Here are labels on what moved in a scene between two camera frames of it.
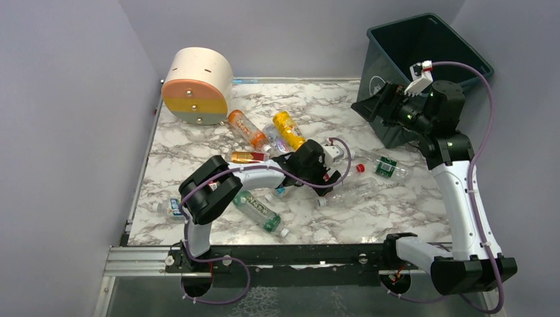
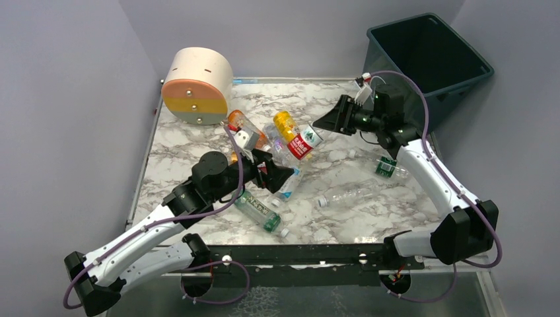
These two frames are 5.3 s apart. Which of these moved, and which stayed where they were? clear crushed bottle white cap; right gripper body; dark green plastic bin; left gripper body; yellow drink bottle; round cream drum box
Moved: left gripper body; right gripper body
Stayed: yellow drink bottle; dark green plastic bin; round cream drum box; clear crushed bottle white cap
